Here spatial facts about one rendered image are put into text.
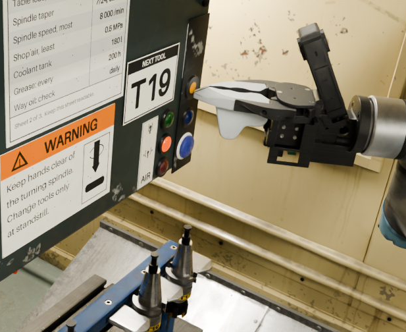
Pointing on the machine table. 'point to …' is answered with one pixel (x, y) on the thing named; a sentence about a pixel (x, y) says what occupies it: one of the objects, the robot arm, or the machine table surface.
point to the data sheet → (60, 60)
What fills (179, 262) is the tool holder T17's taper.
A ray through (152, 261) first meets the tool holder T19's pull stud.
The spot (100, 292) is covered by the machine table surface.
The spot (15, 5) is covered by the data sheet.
